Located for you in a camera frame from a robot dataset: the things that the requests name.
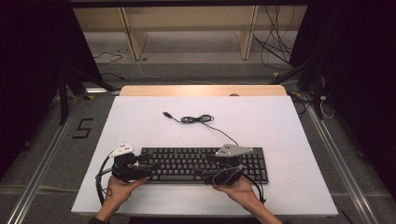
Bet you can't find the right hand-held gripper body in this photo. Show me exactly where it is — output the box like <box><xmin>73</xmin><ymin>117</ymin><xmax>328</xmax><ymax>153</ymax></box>
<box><xmin>211</xmin><ymin>143</ymin><xmax>254</xmax><ymax>187</ymax></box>

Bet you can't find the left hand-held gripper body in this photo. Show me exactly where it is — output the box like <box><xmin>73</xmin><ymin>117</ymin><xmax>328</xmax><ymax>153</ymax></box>
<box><xmin>108</xmin><ymin>142</ymin><xmax>151</xmax><ymax>184</ymax></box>

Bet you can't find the black computer keyboard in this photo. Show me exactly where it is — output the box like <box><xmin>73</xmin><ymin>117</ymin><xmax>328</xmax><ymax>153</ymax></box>
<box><xmin>138</xmin><ymin>147</ymin><xmax>270</xmax><ymax>186</ymax></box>

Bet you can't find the person's left hand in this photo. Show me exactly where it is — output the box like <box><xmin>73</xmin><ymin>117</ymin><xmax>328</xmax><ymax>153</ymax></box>
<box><xmin>103</xmin><ymin>175</ymin><xmax>149</xmax><ymax>212</ymax></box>

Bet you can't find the person's right hand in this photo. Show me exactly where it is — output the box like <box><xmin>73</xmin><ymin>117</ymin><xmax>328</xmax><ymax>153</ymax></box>
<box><xmin>212</xmin><ymin>176</ymin><xmax>262</xmax><ymax>209</ymax></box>

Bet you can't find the white table mat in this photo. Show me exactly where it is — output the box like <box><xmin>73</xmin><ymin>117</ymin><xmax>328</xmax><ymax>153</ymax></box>
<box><xmin>70</xmin><ymin>95</ymin><xmax>340</xmax><ymax>218</ymax></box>

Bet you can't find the light wooden table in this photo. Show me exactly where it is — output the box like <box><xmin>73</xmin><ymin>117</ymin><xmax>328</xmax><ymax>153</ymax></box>
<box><xmin>119</xmin><ymin>84</ymin><xmax>289</xmax><ymax>98</ymax></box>

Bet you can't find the short silver metal bar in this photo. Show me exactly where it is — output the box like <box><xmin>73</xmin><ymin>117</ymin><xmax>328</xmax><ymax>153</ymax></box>
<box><xmin>85</xmin><ymin>87</ymin><xmax>121</xmax><ymax>95</ymax></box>

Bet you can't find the black metal stand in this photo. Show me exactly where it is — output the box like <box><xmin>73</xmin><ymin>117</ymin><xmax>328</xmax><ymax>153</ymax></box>
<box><xmin>268</xmin><ymin>55</ymin><xmax>325</xmax><ymax>121</ymax></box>
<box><xmin>56</xmin><ymin>61</ymin><xmax>116</xmax><ymax>126</ymax></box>

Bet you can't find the light wooden shelf unit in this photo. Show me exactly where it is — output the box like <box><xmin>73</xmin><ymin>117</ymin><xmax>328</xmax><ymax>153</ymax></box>
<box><xmin>72</xmin><ymin>5</ymin><xmax>309</xmax><ymax>62</ymax></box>

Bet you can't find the dark curtain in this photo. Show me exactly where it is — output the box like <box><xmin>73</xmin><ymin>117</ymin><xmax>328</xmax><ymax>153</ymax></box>
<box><xmin>289</xmin><ymin>0</ymin><xmax>396</xmax><ymax>202</ymax></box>
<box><xmin>0</xmin><ymin>0</ymin><xmax>105</xmax><ymax>182</ymax></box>

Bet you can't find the black overhead bar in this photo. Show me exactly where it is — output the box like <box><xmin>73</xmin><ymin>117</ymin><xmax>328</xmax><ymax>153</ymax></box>
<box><xmin>67</xmin><ymin>0</ymin><xmax>313</xmax><ymax>8</ymax></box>

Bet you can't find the left hand-held gripper black cable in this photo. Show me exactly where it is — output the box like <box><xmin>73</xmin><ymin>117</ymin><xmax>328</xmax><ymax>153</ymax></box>
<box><xmin>94</xmin><ymin>151</ymin><xmax>115</xmax><ymax>207</ymax></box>

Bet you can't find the hand-held gripper black cable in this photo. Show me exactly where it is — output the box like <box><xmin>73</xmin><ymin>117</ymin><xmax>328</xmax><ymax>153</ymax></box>
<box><xmin>94</xmin><ymin>151</ymin><xmax>115</xmax><ymax>207</ymax></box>
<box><xmin>217</xmin><ymin>165</ymin><xmax>267</xmax><ymax>205</ymax></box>

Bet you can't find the right hand-held gripper black cable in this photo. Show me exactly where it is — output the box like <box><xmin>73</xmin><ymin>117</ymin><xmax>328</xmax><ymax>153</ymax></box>
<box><xmin>217</xmin><ymin>165</ymin><xmax>267</xmax><ymax>205</ymax></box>

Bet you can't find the black keyboard cable with plug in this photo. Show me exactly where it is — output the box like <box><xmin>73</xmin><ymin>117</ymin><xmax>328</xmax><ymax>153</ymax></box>
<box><xmin>162</xmin><ymin>110</ymin><xmax>241</xmax><ymax>147</ymax></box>

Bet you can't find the aluminium floor rail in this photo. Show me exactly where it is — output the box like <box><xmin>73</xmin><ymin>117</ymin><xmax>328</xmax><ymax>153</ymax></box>
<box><xmin>302</xmin><ymin>92</ymin><xmax>380</xmax><ymax>224</ymax></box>
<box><xmin>5</xmin><ymin>92</ymin><xmax>87</xmax><ymax>224</ymax></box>

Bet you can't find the short black floor cable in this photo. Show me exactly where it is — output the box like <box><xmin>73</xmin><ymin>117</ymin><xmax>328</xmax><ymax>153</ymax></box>
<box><xmin>99</xmin><ymin>71</ymin><xmax>126</xmax><ymax>81</ymax></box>

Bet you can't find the looped black floor cable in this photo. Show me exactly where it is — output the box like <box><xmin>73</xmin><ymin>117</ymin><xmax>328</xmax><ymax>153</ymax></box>
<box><xmin>92</xmin><ymin>50</ymin><xmax>124</xmax><ymax>66</ymax></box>

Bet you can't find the white looped cable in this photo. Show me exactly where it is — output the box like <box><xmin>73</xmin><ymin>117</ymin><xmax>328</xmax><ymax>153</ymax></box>
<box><xmin>318</xmin><ymin>94</ymin><xmax>336</xmax><ymax>120</ymax></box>

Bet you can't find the bundle of black hanging cables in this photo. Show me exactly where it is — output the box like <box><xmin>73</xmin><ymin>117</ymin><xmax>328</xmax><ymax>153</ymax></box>
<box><xmin>251</xmin><ymin>5</ymin><xmax>301</xmax><ymax>72</ymax></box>

